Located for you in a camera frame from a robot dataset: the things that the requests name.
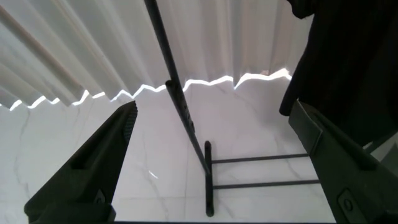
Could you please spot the black clothes rack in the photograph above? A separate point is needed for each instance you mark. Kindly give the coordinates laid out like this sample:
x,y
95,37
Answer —
x,y
209,186

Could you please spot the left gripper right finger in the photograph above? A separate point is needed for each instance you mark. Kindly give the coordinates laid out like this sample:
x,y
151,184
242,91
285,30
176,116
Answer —
x,y
357,186

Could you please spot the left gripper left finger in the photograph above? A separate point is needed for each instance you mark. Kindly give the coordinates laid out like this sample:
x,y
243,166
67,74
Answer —
x,y
87,180

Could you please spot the white curtain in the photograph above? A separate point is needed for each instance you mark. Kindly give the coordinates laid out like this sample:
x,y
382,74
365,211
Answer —
x,y
93,37

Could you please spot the black short-sleeved shirt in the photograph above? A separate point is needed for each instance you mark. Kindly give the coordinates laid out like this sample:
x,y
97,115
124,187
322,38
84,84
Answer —
x,y
348,62

